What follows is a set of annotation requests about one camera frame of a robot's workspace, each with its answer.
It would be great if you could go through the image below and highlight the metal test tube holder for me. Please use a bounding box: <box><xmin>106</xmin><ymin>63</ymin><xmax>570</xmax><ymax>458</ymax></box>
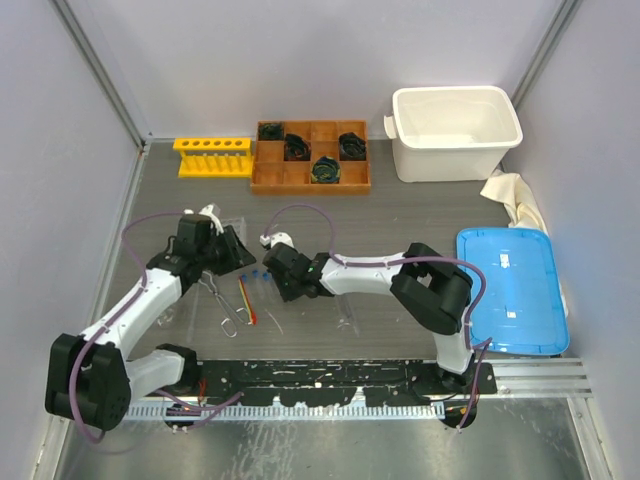
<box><xmin>198</xmin><ymin>278</ymin><xmax>251</xmax><ymax>338</ymax></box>

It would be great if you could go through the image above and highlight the blue plastic lid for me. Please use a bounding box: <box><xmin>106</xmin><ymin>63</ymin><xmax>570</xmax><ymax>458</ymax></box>
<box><xmin>456</xmin><ymin>227</ymin><xmax>570</xmax><ymax>356</ymax></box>

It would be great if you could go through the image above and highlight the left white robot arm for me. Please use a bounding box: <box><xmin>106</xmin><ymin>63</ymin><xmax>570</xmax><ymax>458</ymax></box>
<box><xmin>44</xmin><ymin>213</ymin><xmax>256</xmax><ymax>432</ymax></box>

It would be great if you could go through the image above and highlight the clear well plate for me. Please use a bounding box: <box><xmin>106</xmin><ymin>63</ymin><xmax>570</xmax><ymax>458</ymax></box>
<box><xmin>221</xmin><ymin>217</ymin><xmax>247</xmax><ymax>245</ymax></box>

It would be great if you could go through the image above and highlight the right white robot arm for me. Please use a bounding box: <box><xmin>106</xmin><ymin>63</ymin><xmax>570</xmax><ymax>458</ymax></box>
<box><xmin>261</xmin><ymin>235</ymin><xmax>479</xmax><ymax>394</ymax></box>

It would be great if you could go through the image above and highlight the white plastic tub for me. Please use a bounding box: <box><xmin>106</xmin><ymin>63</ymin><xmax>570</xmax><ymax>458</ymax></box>
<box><xmin>383</xmin><ymin>86</ymin><xmax>523</xmax><ymax>183</ymax></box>

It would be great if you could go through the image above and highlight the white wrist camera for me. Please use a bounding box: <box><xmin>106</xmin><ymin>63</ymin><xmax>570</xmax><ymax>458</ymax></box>
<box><xmin>197</xmin><ymin>203</ymin><xmax>224</xmax><ymax>235</ymax></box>
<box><xmin>259</xmin><ymin>232</ymin><xmax>294</xmax><ymax>250</ymax></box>

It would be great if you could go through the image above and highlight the rolled tie orange pattern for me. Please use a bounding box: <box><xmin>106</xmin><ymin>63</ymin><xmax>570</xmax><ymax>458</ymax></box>
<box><xmin>284</xmin><ymin>133</ymin><xmax>311</xmax><ymax>161</ymax></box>

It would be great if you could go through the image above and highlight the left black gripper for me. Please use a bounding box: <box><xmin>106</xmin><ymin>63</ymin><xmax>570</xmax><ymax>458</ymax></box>
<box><xmin>197</xmin><ymin>226</ymin><xmax>255</xmax><ymax>277</ymax></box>

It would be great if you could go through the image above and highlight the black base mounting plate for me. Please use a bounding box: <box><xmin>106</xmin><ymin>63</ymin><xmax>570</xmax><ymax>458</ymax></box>
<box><xmin>164</xmin><ymin>359</ymin><xmax>498</xmax><ymax>407</ymax></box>

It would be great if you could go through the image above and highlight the rolled tie blue pattern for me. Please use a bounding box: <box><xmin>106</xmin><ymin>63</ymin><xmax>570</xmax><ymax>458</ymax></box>
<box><xmin>338</xmin><ymin>132</ymin><xmax>367</xmax><ymax>161</ymax></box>

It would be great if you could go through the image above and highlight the blue capped test tube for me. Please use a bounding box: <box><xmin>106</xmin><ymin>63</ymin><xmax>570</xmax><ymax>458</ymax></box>
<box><xmin>240</xmin><ymin>273</ymin><xmax>257</xmax><ymax>308</ymax></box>
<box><xmin>263</xmin><ymin>271</ymin><xmax>276</xmax><ymax>302</ymax></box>
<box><xmin>251</xmin><ymin>269</ymin><xmax>266</xmax><ymax>301</ymax></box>

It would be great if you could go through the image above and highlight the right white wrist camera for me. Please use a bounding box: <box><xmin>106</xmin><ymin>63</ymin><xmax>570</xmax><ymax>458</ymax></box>
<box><xmin>259</xmin><ymin>232</ymin><xmax>294</xmax><ymax>250</ymax></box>

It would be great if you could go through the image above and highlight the wooden compartment tray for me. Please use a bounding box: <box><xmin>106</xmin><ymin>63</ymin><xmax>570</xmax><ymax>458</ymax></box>
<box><xmin>250</xmin><ymin>120</ymin><xmax>371</xmax><ymax>196</ymax></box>

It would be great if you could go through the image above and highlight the cream cloth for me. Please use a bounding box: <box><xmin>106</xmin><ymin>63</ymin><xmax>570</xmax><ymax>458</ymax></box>
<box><xmin>479</xmin><ymin>169</ymin><xmax>570</xmax><ymax>316</ymax></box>

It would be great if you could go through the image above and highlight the yellow test tube rack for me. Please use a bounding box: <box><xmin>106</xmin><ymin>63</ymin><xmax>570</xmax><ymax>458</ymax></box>
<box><xmin>173</xmin><ymin>137</ymin><xmax>253</xmax><ymax>178</ymax></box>

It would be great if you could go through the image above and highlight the clear glass stirring rod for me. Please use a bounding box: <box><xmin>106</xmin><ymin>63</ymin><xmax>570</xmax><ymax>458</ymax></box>
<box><xmin>264</xmin><ymin>309</ymin><xmax>284</xmax><ymax>335</ymax></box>

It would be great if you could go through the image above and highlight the red yellow stick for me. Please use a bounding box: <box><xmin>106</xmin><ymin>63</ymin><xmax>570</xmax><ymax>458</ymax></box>
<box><xmin>238</xmin><ymin>275</ymin><xmax>257</xmax><ymax>325</ymax></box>

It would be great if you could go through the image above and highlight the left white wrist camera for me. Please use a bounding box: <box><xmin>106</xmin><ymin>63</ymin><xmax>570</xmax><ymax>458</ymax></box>
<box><xmin>197</xmin><ymin>203</ymin><xmax>224</xmax><ymax>235</ymax></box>

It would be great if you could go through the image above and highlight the rolled tie top left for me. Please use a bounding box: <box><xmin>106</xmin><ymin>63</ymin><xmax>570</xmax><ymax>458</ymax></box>
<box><xmin>258</xmin><ymin>122</ymin><xmax>284</xmax><ymax>141</ymax></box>

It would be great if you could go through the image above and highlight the clear plastic pipette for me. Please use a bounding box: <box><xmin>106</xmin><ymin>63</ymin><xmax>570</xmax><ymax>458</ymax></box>
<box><xmin>186</xmin><ymin>293</ymin><xmax>199</xmax><ymax>345</ymax></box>

